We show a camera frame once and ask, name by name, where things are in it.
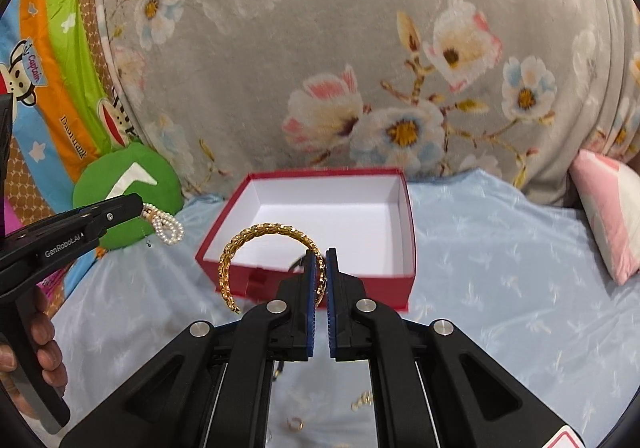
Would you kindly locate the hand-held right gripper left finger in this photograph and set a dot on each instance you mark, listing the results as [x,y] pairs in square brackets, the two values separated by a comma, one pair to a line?
[311,288]

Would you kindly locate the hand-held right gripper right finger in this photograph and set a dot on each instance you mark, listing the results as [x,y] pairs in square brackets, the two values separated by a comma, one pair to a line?
[331,293]

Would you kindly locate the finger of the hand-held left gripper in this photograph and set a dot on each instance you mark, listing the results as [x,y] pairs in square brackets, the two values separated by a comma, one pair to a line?
[110,215]

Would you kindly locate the red cardboard box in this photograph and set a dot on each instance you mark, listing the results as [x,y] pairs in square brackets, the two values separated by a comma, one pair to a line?
[325,208]

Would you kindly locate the gold hoop earring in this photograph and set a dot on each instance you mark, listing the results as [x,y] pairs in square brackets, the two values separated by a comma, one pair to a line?
[362,400]

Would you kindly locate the person's left hand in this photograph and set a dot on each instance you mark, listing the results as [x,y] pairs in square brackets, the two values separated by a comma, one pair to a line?
[47,343]

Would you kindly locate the green round cushion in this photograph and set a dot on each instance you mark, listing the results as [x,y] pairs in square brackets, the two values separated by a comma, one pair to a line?
[150,177]

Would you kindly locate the colourful cartoon printed blanket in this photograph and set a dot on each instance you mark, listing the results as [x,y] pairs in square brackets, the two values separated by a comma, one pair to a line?
[50,77]

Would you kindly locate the grey floral blanket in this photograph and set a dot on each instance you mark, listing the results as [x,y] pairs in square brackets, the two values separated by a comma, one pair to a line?
[300,27]

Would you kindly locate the pink and white pillow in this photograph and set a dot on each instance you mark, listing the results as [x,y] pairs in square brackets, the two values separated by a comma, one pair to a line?
[610,208]

